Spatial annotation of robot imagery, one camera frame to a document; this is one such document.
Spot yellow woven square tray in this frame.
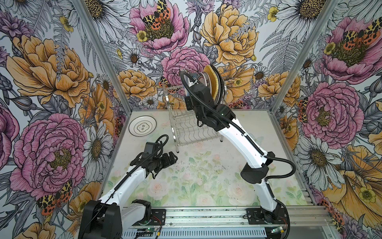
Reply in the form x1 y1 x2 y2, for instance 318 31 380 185
204 65 219 101

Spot white plate with black rings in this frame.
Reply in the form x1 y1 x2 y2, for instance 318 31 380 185
128 116 157 137

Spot white plate with colored dots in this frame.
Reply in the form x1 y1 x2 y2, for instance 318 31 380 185
198 72 211 91

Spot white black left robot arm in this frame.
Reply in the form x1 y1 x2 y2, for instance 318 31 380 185
78 141 178 239

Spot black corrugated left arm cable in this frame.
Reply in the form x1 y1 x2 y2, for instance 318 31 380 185
86 134 170 234

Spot steel wire dish rack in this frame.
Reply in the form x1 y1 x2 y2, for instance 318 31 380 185
163 86 223 152

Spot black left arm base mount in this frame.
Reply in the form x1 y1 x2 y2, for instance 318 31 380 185
131 199 167 226

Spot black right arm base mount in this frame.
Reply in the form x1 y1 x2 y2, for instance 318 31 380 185
243 204 287 225

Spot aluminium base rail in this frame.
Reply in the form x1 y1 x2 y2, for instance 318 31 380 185
121 206 340 239

